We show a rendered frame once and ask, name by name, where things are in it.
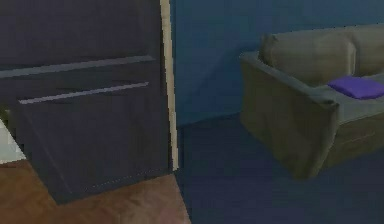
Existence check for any dark grey fridge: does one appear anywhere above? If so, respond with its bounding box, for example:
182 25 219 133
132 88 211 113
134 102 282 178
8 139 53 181
0 0 174 206

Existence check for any olive green sofa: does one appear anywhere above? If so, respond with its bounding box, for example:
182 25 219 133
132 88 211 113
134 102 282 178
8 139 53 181
239 23 384 181

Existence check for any purple cushion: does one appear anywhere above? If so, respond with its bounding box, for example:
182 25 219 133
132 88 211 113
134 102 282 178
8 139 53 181
327 75 384 101

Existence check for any grey fridge handle bar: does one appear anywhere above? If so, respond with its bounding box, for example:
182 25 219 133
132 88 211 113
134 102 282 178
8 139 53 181
0 55 157 80
18 81 150 106

